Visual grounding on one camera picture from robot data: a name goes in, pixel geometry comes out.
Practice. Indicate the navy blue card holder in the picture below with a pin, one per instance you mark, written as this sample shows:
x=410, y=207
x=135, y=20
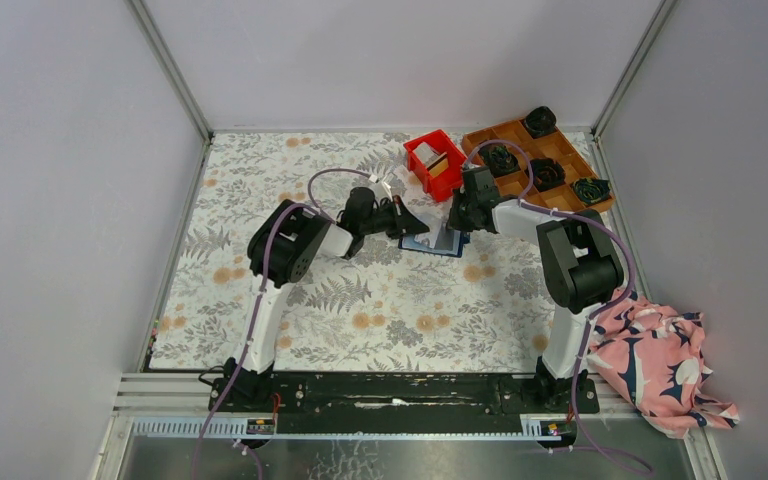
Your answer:
x=440, y=240

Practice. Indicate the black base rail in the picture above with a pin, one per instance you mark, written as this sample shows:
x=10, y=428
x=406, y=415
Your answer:
x=390, y=403

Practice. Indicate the wooden compartment tray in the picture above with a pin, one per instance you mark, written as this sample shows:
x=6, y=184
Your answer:
x=569, y=150

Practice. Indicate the rolled green tie bottom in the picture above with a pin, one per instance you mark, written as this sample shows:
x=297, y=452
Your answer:
x=499, y=160

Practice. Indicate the stack of silver cards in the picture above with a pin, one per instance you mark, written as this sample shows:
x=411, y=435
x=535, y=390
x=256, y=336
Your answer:
x=425, y=153

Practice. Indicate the rolled dark tie top left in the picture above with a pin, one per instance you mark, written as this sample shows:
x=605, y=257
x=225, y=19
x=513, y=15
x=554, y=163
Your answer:
x=540, y=122

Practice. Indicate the rolled dark tie centre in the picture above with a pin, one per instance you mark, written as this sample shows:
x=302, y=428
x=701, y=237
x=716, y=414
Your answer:
x=547, y=174

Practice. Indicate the rolled dark tie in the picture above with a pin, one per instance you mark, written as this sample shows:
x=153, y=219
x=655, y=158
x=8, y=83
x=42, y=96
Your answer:
x=547, y=174
x=540, y=122

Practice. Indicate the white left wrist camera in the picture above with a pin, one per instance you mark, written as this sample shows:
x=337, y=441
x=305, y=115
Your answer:
x=384, y=187

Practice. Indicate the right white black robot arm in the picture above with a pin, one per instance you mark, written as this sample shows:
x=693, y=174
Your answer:
x=580, y=263

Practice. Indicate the pink floral cloth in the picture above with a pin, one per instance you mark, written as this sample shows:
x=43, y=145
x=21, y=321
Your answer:
x=651, y=355

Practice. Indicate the red plastic bin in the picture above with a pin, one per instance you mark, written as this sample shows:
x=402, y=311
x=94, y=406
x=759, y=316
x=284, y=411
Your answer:
x=441, y=188

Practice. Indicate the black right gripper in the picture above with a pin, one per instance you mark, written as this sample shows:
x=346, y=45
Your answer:
x=453, y=221

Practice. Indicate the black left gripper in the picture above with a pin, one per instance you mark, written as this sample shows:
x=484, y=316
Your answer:
x=394, y=217

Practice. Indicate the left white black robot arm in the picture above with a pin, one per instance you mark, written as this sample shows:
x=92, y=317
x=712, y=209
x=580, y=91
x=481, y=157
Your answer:
x=281, y=253

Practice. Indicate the gold card in bin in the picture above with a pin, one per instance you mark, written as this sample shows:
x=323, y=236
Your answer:
x=438, y=166

